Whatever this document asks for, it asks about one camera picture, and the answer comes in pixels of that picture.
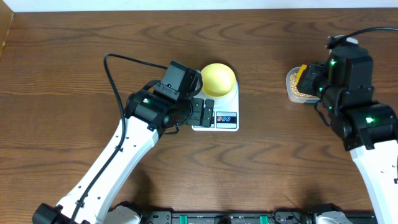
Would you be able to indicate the yellow plastic scoop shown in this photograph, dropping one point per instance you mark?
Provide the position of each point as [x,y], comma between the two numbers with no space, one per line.
[300,72]

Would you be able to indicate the white digital kitchen scale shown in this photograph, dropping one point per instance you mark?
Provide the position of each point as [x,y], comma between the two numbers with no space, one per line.
[225,112]

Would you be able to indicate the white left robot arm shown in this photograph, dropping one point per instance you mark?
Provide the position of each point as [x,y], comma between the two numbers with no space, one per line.
[158,106]

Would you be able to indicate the pile of soybeans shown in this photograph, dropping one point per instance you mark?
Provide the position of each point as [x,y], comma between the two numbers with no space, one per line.
[294,87]

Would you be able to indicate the clear plastic container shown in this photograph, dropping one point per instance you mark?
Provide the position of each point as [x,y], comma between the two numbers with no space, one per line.
[293,94]

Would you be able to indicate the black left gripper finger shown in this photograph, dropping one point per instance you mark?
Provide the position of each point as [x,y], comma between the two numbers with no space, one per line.
[208,113]
[201,109]

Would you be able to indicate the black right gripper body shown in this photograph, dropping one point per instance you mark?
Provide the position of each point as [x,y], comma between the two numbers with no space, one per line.
[313,81]

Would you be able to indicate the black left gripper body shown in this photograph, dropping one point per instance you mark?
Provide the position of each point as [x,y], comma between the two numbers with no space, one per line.
[191,120]

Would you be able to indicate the yellow plastic bowl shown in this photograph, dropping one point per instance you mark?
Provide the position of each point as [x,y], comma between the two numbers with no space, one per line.
[218,79]

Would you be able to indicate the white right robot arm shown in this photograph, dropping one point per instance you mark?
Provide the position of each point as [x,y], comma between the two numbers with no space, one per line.
[368,128]

